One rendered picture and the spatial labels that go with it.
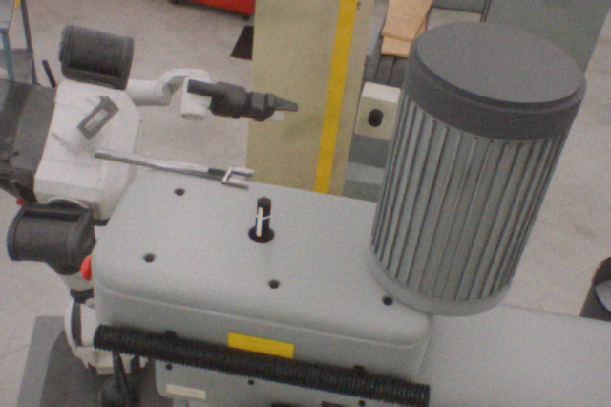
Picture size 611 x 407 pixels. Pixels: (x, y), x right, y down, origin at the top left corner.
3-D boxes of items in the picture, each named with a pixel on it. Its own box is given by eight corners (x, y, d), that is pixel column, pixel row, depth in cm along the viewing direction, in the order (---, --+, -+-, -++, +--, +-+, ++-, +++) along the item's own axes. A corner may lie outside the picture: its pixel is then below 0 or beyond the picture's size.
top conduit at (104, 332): (93, 353, 101) (91, 337, 98) (104, 331, 104) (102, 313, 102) (425, 417, 98) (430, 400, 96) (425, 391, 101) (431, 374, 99)
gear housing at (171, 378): (153, 400, 113) (151, 357, 106) (195, 287, 132) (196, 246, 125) (372, 442, 111) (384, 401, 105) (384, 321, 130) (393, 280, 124)
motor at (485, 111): (360, 303, 97) (406, 88, 77) (372, 207, 112) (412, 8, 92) (515, 331, 96) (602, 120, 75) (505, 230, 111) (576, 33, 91)
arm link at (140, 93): (160, 118, 196) (94, 117, 200) (165, 81, 197) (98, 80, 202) (144, 105, 185) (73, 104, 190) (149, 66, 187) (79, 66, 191)
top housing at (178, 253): (84, 350, 106) (73, 269, 96) (142, 231, 127) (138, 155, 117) (412, 411, 104) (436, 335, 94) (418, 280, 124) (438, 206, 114)
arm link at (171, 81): (210, 110, 193) (161, 109, 196) (214, 76, 194) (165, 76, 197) (201, 101, 186) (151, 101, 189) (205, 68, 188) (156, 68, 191)
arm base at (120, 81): (53, 80, 170) (56, 78, 160) (62, 24, 170) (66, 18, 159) (119, 94, 176) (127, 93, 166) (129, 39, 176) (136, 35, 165)
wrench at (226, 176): (91, 161, 114) (91, 157, 114) (100, 147, 117) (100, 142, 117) (247, 189, 113) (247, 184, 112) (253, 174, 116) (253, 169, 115)
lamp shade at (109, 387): (96, 394, 135) (94, 372, 132) (136, 384, 138) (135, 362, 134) (103, 426, 130) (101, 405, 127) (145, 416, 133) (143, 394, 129)
